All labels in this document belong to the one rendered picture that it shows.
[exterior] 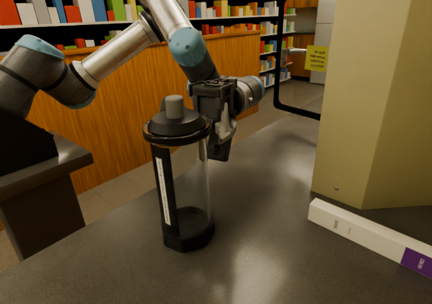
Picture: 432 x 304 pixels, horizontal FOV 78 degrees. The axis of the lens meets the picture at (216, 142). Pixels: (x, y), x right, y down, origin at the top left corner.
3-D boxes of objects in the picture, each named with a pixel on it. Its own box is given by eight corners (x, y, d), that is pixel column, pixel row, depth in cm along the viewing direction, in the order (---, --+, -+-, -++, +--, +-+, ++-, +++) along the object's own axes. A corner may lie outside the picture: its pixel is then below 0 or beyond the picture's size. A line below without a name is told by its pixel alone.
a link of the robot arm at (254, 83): (236, 101, 76) (265, 105, 72) (219, 110, 67) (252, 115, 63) (238, 72, 73) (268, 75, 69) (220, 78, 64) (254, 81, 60)
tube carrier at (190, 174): (197, 258, 45) (187, 143, 36) (147, 238, 49) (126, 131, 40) (225, 218, 54) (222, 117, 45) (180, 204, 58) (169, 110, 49)
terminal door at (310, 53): (350, 129, 82) (378, -23, 65) (272, 107, 104) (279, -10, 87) (351, 128, 83) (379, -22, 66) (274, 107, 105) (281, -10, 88)
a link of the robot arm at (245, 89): (222, 110, 66) (254, 114, 63) (214, 115, 62) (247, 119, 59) (222, 80, 63) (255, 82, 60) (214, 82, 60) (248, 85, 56)
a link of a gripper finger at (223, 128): (220, 110, 39) (211, 97, 47) (220, 148, 41) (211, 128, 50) (241, 109, 39) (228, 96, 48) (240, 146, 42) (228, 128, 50)
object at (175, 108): (186, 153, 38) (182, 108, 35) (136, 143, 42) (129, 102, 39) (216, 130, 45) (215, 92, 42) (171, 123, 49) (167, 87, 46)
